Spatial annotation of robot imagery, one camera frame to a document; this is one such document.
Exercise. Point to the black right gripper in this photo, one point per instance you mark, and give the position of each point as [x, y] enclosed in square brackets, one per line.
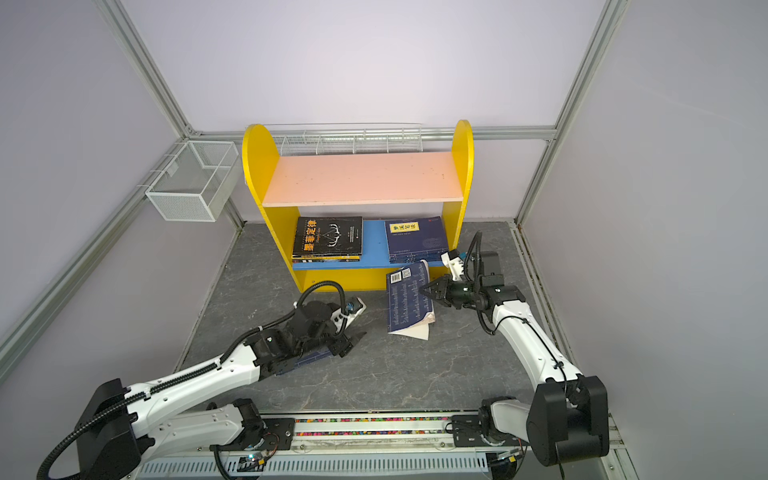
[444, 294]

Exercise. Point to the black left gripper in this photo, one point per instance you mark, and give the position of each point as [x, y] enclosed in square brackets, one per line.
[344, 344]

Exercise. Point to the navy book text back cover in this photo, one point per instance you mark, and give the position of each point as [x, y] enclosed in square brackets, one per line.
[410, 313]

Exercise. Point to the navy book yellow label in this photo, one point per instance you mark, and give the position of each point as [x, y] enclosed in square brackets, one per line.
[419, 239]

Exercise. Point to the black deer cover book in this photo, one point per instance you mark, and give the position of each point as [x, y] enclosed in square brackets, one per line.
[321, 239]

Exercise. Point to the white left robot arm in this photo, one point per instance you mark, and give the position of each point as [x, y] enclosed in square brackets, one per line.
[123, 427]

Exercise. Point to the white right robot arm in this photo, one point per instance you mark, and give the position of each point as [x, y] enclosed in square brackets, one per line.
[567, 419]

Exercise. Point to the yellow wooden bookshelf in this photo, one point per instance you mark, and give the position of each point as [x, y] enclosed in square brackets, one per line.
[282, 185]

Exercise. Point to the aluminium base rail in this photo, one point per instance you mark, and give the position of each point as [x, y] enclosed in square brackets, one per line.
[361, 445]

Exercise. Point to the white mesh wire basket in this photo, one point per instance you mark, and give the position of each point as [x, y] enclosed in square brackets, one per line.
[197, 181]

